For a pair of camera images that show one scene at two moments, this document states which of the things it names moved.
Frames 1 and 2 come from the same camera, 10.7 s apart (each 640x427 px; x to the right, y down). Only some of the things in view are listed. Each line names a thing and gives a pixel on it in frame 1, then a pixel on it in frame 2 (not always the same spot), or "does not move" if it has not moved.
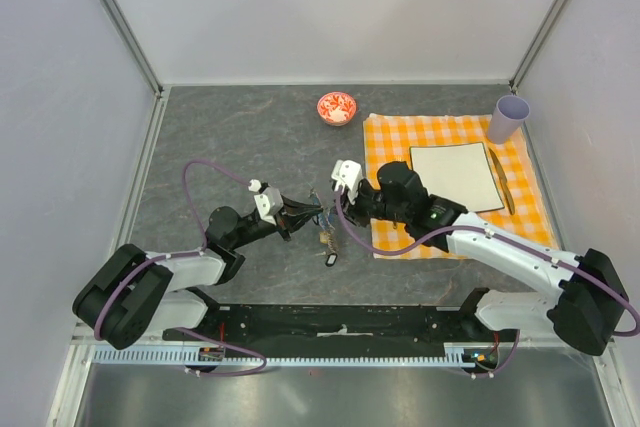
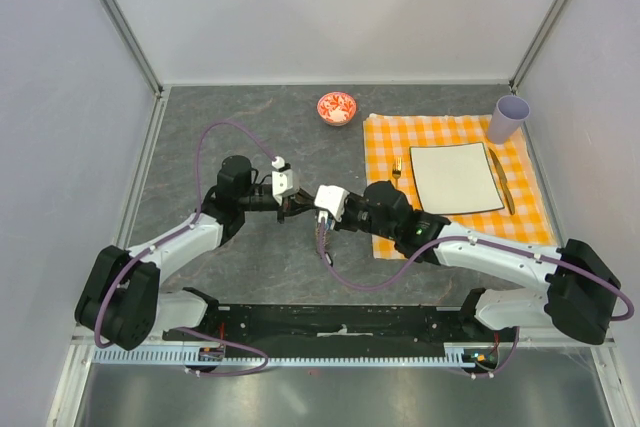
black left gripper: (293, 216) -> (292, 205)
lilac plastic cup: (509, 114) does not move
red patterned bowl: (337, 108) does not move
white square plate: (462, 174) does not move
